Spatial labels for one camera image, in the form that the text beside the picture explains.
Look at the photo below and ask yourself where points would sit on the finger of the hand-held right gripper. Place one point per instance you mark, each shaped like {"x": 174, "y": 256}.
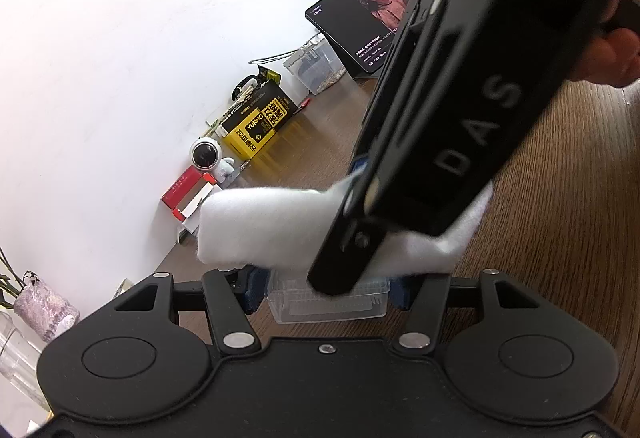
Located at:
{"x": 360, "y": 167}
{"x": 345, "y": 258}

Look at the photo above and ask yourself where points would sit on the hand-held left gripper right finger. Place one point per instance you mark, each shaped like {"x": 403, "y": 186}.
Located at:
{"x": 400, "y": 293}

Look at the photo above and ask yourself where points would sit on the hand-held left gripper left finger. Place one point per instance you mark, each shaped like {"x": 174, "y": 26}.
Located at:
{"x": 256, "y": 290}

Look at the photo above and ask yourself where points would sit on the clear plastic floss pick box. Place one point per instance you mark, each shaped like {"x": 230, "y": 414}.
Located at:
{"x": 325, "y": 308}

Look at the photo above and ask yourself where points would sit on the white cleaning cloth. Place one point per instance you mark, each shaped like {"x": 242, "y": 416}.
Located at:
{"x": 250, "y": 223}

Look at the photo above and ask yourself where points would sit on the clear lidded storage container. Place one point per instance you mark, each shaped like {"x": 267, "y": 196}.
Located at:
{"x": 315, "y": 68}

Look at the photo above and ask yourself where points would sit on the person's right hand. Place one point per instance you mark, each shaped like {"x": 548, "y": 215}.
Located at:
{"x": 615, "y": 56}

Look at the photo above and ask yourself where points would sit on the small red packet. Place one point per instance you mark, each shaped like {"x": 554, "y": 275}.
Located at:
{"x": 302, "y": 104}

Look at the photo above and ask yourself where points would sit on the open red white box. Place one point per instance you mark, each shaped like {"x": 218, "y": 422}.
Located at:
{"x": 192, "y": 205}

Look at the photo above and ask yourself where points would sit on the yellow black box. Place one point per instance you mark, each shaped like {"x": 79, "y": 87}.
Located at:
{"x": 255, "y": 123}

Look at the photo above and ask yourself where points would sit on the black tablet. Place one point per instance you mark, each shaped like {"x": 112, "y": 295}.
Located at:
{"x": 360, "y": 18}

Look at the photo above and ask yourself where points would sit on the closed red box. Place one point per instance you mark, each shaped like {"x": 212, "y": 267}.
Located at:
{"x": 180, "y": 188}

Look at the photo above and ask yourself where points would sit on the green black packet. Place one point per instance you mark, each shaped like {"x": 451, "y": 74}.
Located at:
{"x": 269, "y": 74}

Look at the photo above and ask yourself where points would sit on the black wristband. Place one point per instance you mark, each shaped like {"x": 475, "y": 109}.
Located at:
{"x": 242, "y": 86}

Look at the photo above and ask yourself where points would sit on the wrapped chopsticks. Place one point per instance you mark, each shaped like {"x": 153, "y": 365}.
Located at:
{"x": 225, "y": 118}

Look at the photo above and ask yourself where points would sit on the white astronaut figure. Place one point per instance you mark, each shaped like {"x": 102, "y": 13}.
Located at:
{"x": 205, "y": 153}

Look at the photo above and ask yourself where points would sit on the clear glass vase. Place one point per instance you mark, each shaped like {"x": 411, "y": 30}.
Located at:
{"x": 15, "y": 358}

